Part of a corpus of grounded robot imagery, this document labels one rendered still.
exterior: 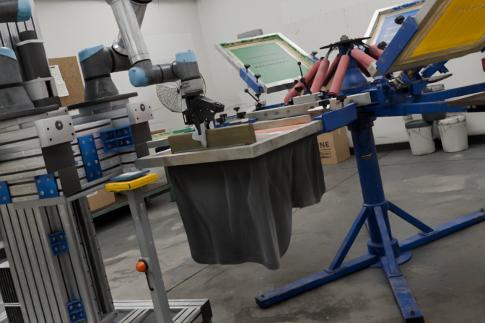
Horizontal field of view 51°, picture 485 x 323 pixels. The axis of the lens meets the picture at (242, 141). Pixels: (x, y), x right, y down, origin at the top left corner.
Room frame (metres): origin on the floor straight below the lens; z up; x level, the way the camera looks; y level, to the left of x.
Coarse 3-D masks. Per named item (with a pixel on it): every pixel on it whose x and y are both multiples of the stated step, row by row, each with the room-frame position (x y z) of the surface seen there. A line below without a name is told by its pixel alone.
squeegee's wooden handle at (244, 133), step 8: (216, 128) 1.85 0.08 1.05; (224, 128) 1.81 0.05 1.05; (232, 128) 1.78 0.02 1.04; (240, 128) 1.76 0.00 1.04; (248, 128) 1.74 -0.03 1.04; (168, 136) 1.99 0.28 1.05; (176, 136) 1.96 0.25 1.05; (184, 136) 1.93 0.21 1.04; (208, 136) 1.86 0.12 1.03; (216, 136) 1.84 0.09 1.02; (224, 136) 1.81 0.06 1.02; (232, 136) 1.79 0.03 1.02; (240, 136) 1.77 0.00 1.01; (248, 136) 1.75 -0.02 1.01; (176, 144) 1.97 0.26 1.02; (184, 144) 1.94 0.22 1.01; (192, 144) 1.92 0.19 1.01; (200, 144) 1.89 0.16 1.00; (208, 144) 1.87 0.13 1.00; (216, 144) 1.84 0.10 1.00; (224, 144) 1.82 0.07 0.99; (232, 144) 1.80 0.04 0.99; (248, 144) 1.75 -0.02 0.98
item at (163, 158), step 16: (256, 128) 2.52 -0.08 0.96; (304, 128) 1.87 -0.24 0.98; (320, 128) 1.97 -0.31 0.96; (256, 144) 1.63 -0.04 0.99; (272, 144) 1.70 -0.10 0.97; (144, 160) 1.93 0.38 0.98; (160, 160) 1.88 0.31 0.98; (176, 160) 1.83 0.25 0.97; (192, 160) 1.78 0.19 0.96; (208, 160) 1.73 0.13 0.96; (224, 160) 1.69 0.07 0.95
